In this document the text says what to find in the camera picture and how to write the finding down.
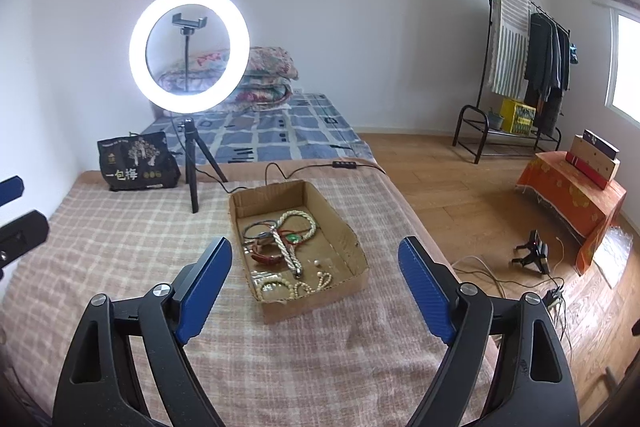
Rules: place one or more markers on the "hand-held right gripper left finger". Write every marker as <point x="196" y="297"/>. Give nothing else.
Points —
<point x="210" y="282"/>

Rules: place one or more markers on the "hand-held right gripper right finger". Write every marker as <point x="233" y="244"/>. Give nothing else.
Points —
<point x="422" y="282"/>

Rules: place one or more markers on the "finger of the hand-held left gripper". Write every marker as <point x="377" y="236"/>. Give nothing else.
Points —
<point x="22" y="234"/>
<point x="10" y="191"/>

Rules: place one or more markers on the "blue bangle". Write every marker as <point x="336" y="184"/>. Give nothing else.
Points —
<point x="250" y="227"/>

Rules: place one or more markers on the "cardboard box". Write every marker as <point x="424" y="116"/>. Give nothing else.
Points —
<point x="310" y="302"/>

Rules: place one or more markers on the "brown leather wristwatch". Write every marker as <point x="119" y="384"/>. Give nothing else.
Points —
<point x="265" y="258"/>

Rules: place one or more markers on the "small black floor tripod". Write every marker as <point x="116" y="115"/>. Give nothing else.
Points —
<point x="532" y="252"/>

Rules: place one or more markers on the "black printed snack bag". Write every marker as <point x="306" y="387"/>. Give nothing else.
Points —
<point x="135" y="162"/>

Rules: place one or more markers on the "black metal clothes rack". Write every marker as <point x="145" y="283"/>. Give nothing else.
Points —
<point x="470" y="127"/>

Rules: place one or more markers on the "blue patterned mattress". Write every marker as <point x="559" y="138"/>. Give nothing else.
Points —
<point x="280" y="132"/>

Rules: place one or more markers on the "orange covered low table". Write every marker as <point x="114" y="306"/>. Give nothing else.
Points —
<point x="565" y="197"/>

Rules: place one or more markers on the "yellow plastic crate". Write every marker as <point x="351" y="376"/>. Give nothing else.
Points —
<point x="517" y="117"/>

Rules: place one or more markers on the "red flat box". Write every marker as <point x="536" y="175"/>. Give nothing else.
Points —
<point x="582" y="172"/>

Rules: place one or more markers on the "tan cardboard carton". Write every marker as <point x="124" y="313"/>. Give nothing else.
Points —
<point x="595" y="164"/>

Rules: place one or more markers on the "folded floral quilt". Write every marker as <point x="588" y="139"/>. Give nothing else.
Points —
<point x="265" y="77"/>

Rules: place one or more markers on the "dark lidded gift box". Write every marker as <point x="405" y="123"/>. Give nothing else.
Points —
<point x="602" y="144"/>

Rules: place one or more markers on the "black phone holder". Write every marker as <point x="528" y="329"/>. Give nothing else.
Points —
<point x="189" y="21"/>

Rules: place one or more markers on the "dark hanging clothes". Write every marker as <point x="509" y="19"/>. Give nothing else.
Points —
<point x="547" y="67"/>

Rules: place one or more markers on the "striped hanging cloth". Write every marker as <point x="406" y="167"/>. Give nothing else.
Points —
<point x="510" y="42"/>

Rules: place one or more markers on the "window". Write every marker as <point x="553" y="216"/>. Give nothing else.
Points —
<point x="627" y="67"/>

